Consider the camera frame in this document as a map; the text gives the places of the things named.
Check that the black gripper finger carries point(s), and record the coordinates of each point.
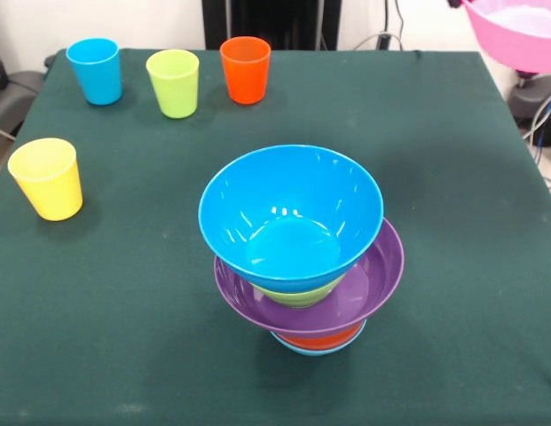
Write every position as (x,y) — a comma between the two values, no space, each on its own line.
(454,3)

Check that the large pink plastic bowl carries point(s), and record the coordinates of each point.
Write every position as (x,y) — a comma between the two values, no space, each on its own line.
(514,40)

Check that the large blue plastic bowl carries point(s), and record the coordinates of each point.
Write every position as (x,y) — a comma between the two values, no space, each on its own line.
(284,199)

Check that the purple plastic bowl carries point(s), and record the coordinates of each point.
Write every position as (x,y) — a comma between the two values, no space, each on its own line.
(381,275)

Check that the small green plastic bowl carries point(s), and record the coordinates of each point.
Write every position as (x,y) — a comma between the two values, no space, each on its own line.
(297,298)

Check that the orange plastic bowl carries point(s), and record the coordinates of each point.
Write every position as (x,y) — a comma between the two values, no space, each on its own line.
(321,342)

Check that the small blue plastic bowl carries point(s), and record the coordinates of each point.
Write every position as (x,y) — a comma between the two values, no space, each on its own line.
(319,350)

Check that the black power plug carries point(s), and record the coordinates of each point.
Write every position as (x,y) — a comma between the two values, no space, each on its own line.
(383,41)

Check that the black equipment base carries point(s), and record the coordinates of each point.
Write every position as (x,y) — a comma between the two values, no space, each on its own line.
(537,95)

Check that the orange plastic cup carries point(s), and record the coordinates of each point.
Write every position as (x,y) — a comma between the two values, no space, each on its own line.
(245,75)

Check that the lime green plastic cup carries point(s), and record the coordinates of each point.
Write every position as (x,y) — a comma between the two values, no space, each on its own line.
(174,84)

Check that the blue plastic cup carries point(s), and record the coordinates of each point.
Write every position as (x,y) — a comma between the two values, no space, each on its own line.
(97,71)

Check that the dark green tablecloth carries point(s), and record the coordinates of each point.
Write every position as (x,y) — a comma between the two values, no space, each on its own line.
(124,288)

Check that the yellow plastic cup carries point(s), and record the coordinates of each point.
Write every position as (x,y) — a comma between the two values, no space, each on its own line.
(49,186)

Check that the black chair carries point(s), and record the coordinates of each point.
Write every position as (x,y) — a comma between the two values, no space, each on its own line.
(13,97)

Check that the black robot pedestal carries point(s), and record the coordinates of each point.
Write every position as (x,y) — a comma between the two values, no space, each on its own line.
(275,26)

